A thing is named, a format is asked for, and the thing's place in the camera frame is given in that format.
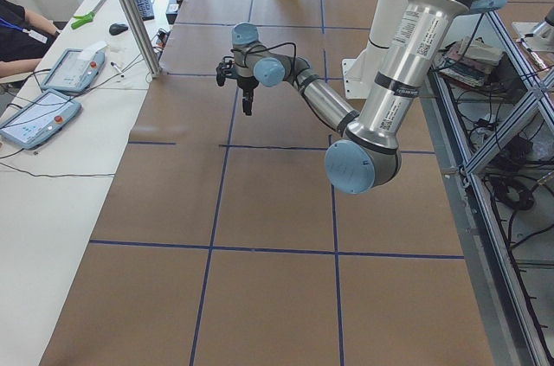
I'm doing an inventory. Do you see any seated person in black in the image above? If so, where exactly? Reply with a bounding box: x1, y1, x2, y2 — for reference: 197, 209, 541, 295
1, 0, 60, 78

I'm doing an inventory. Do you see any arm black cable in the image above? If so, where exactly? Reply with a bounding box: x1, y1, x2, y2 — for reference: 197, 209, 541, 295
231, 41, 330, 125

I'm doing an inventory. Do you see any green handled tool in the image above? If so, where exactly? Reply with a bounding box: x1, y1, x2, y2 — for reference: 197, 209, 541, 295
70, 11, 95, 29

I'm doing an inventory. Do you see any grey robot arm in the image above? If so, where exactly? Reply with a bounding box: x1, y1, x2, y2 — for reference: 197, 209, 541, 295
216, 0, 507, 194

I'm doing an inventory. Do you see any teach pendant with red button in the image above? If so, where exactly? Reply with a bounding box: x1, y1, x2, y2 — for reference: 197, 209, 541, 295
40, 48, 106, 95

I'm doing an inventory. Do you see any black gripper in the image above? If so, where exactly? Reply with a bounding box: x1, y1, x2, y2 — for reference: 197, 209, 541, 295
237, 76, 259, 116

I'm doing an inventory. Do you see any stack of books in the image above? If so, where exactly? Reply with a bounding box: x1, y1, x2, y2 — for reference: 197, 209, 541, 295
435, 36, 504, 87

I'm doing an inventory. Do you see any brown paper table cover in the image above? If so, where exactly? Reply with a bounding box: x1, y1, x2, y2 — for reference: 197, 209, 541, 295
38, 0, 554, 366

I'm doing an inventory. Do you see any aluminium frame rack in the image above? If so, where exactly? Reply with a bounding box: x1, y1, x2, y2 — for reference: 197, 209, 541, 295
426, 14, 553, 365

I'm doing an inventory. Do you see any aluminium frame post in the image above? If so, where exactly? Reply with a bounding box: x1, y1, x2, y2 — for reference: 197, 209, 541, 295
119, 0, 161, 79

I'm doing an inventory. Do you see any grey computer mouse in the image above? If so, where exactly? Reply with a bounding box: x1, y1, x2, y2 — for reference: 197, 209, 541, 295
108, 22, 129, 36

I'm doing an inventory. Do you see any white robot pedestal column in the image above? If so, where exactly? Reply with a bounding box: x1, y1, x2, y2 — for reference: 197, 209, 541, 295
342, 0, 408, 100

